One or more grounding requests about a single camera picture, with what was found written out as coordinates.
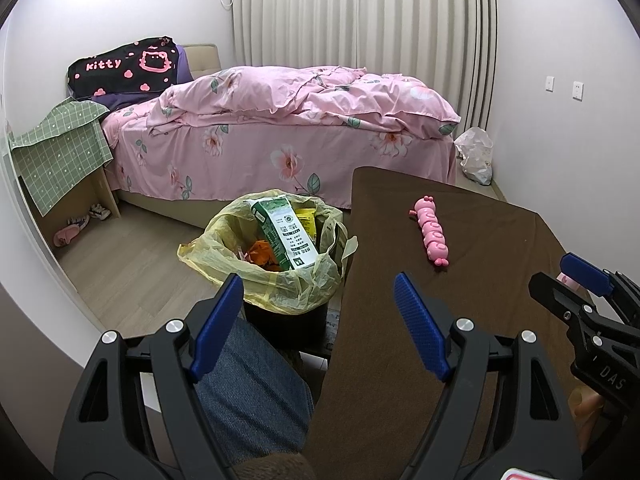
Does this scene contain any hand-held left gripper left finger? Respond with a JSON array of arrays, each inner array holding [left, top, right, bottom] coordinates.
[[54, 272, 245, 480]]

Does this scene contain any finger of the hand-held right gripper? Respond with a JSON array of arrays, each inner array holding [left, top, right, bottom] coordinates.
[[529, 272, 608, 333], [560, 253, 640, 311]]

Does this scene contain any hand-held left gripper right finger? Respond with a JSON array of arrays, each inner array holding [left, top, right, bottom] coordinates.
[[393, 272, 583, 480]]

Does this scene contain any black trash bin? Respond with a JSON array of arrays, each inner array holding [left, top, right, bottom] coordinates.
[[242, 222, 358, 356]]

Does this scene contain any yellow trash bag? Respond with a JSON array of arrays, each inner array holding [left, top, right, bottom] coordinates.
[[178, 189, 360, 316]]

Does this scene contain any orange snack wrapper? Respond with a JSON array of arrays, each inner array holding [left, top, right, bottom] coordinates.
[[247, 240, 281, 267]]

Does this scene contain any green white milk carton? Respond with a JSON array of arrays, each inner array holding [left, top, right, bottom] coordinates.
[[248, 197, 321, 272]]

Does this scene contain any yellow snack wrapper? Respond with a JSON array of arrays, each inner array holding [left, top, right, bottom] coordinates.
[[292, 208, 319, 247]]

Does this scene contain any person's right hand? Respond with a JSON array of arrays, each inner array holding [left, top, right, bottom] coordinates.
[[574, 391, 603, 443]]

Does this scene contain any pink caterpillar toy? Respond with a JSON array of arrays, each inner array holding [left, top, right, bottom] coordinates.
[[407, 195, 451, 267]]

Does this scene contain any brown fleece garment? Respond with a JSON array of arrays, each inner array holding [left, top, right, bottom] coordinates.
[[235, 452, 311, 480]]

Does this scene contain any white plastic bag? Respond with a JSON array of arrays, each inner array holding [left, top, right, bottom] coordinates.
[[454, 127, 495, 186]]

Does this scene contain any bed with pink floral sheet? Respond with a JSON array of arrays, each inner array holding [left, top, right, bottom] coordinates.
[[100, 42, 458, 231]]

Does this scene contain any pink slipper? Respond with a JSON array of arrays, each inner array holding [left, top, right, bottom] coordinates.
[[52, 224, 83, 247]]

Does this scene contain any green checked cloth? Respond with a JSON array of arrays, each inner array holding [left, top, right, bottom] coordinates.
[[9, 101, 113, 218]]

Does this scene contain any pink floral duvet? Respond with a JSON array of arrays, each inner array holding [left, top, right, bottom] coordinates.
[[150, 65, 462, 141]]

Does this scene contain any purple pillow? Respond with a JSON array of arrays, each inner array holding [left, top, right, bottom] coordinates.
[[102, 45, 195, 111]]

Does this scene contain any black Hello Kitty pillow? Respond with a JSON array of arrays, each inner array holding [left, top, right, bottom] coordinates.
[[66, 36, 180, 98]]

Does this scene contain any white striped curtain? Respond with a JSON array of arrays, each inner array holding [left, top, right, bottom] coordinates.
[[232, 0, 501, 133]]

